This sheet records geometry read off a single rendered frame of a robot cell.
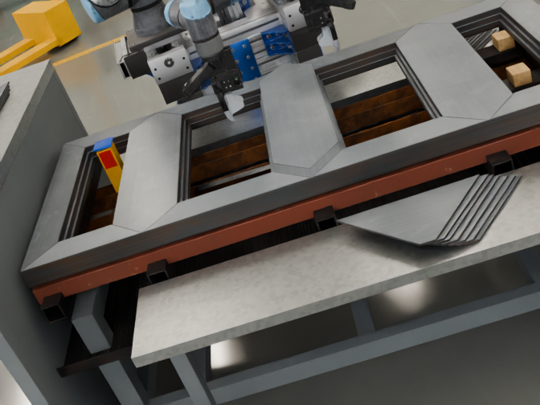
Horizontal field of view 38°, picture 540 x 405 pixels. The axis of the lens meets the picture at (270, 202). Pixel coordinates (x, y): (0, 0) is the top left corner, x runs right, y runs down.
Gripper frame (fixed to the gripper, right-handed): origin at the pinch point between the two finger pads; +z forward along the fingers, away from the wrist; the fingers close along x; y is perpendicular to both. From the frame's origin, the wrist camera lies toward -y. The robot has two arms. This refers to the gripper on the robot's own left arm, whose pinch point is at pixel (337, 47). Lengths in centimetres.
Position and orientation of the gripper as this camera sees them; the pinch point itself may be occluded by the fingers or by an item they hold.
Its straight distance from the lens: 246.9
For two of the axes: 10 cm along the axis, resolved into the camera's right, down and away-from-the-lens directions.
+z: 3.1, 8.1, 5.0
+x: 0.7, 5.0, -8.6
